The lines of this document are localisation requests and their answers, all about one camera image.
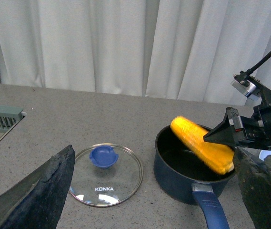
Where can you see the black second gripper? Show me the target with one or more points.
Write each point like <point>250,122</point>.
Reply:
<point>254,174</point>

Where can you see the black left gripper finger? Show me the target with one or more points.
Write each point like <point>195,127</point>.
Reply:
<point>37,201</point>

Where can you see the yellow corn cob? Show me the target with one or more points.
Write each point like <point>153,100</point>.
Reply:
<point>219,158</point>

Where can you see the glass lid with blue knob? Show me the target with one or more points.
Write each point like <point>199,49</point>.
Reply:
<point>105,175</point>

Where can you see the dark blue saucepan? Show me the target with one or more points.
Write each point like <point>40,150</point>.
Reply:
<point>183,176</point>

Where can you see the white curtain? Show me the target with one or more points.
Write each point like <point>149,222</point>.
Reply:
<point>175,49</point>

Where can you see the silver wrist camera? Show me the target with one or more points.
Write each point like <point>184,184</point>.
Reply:
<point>247,85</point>

